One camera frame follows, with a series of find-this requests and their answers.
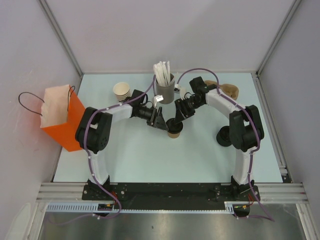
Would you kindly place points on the aluminium frame rail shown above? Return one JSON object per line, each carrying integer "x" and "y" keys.
{"x": 282, "y": 193}

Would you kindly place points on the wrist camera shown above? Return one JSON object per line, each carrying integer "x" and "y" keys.
{"x": 157, "y": 99}
{"x": 180, "y": 90}

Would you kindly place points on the white wrapped stirrers bundle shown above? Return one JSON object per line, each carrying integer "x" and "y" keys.
{"x": 162, "y": 71}

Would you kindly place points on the black plastic cup lid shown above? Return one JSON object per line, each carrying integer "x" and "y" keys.
{"x": 172, "y": 127}

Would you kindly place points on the orange paper bag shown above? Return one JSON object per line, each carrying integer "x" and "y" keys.
{"x": 60, "y": 115}

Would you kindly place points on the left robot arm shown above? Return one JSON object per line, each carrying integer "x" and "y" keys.
{"x": 94, "y": 129}

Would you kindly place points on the single brown paper cup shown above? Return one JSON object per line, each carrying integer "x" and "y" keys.
{"x": 173, "y": 135}

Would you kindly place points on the white slotted cable duct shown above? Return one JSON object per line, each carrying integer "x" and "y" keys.
{"x": 79, "y": 207}

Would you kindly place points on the grey stirrer holder cup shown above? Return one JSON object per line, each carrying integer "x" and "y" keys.
{"x": 167, "y": 92}

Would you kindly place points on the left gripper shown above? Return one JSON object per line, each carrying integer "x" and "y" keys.
{"x": 156, "y": 119}

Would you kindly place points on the stack of brown paper cups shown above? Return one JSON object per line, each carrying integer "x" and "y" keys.
{"x": 122, "y": 91}

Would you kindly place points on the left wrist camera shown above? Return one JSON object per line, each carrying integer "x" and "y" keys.
{"x": 157, "y": 99}

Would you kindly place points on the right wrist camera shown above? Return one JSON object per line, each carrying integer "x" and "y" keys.
{"x": 180, "y": 90}

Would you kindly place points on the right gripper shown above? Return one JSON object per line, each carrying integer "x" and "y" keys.
{"x": 180, "y": 105}

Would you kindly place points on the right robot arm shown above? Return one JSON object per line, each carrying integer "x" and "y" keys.
{"x": 244, "y": 132}

